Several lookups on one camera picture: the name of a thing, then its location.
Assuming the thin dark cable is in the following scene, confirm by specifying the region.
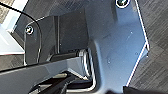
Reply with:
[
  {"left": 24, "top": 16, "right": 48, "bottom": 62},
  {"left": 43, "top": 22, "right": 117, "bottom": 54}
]
[{"left": 0, "top": 2, "right": 46, "bottom": 23}]

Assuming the white wardrobe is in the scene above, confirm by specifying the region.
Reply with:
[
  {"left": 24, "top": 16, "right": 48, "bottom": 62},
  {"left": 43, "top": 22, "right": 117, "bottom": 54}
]
[{"left": 0, "top": 0, "right": 30, "bottom": 57}]

